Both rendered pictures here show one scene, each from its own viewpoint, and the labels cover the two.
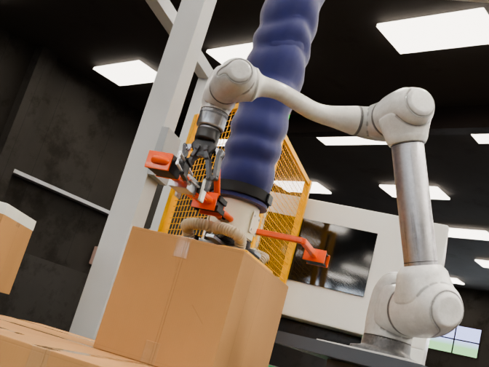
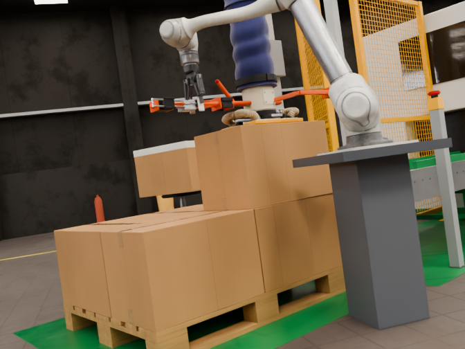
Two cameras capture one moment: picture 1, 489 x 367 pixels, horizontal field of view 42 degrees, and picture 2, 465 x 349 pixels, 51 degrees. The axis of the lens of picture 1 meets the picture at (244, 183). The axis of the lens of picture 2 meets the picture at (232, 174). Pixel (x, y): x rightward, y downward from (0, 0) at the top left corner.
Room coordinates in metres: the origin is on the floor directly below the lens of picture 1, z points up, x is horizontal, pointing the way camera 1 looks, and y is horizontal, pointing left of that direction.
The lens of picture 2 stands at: (-0.07, -1.17, 0.73)
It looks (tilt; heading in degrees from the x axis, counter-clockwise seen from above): 0 degrees down; 31
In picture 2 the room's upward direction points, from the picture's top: 8 degrees counter-clockwise
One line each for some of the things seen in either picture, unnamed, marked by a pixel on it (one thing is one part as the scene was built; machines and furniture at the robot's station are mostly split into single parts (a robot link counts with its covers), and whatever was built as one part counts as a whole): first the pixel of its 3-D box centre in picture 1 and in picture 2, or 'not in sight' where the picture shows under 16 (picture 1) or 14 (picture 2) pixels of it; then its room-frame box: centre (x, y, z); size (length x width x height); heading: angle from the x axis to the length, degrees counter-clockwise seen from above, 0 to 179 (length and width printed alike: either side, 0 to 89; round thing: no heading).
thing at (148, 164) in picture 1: (164, 165); (161, 105); (1.74, 0.23, 1.08); 0.08 x 0.07 x 0.05; 158
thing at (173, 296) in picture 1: (201, 313); (264, 165); (2.30, 0.02, 0.74); 0.60 x 0.40 x 0.40; 159
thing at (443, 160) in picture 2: not in sight; (445, 182); (3.03, -0.78, 0.50); 0.07 x 0.07 x 1.00; 70
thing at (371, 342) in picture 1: (386, 349); (367, 140); (2.12, -0.59, 0.79); 0.22 x 0.18 x 0.06; 147
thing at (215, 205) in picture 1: (208, 203); (222, 104); (2.06, 0.09, 1.08); 0.10 x 0.08 x 0.06; 68
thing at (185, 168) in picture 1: (192, 175); (178, 102); (1.77, 0.15, 1.08); 0.31 x 0.03 x 0.05; 171
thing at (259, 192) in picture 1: (241, 194); (256, 82); (2.29, 0.00, 1.19); 0.23 x 0.23 x 0.04
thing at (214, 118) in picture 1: (212, 121); (189, 59); (1.91, 0.15, 1.30); 0.09 x 0.09 x 0.06
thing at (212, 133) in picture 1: (205, 143); (192, 74); (1.91, 0.15, 1.23); 0.08 x 0.07 x 0.09; 68
